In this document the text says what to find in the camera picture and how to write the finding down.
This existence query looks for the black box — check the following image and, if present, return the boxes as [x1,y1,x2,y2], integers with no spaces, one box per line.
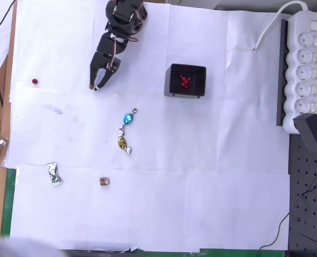
[164,63,207,100]

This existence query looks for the blue foil wrapped candy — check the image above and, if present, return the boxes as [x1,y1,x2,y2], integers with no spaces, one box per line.
[117,108,138,137]

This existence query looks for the gold foil wrapped candy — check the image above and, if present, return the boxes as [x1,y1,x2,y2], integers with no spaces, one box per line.
[117,137,133,155]

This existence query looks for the green silver snack packet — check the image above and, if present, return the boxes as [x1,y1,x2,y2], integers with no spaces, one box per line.
[45,162,64,187]

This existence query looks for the white paper table cover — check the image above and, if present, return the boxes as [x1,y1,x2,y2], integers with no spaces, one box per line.
[5,0,291,253]

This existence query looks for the green cutting mat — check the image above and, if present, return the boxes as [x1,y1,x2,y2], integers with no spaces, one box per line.
[0,167,285,257]

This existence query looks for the gray blurred object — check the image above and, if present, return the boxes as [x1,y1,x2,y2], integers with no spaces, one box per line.
[0,229,62,257]

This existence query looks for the white power strip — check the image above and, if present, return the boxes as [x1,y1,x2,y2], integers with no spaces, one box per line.
[282,10,317,135]

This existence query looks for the black power adapter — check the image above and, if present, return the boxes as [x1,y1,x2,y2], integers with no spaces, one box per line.
[292,113,317,154]

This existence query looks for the black pegboard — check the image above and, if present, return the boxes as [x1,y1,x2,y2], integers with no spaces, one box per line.
[286,4,317,257]

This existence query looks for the white power strip cable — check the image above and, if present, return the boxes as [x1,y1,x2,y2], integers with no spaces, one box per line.
[253,0,310,51]

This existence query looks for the dark rail under power strip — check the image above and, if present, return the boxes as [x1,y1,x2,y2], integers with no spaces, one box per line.
[275,18,290,127]

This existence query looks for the thin black adapter cable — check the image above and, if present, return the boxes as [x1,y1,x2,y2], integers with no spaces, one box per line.
[259,150,317,251]

